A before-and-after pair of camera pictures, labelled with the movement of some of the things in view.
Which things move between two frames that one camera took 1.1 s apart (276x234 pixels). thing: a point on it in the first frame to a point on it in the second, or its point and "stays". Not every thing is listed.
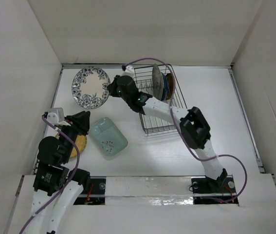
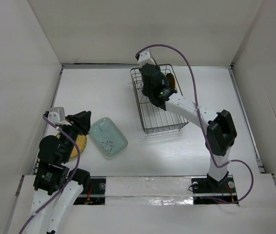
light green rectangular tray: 110,139 stays
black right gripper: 113,86 to 162,76
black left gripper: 80,121 stays
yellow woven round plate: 81,142 stays
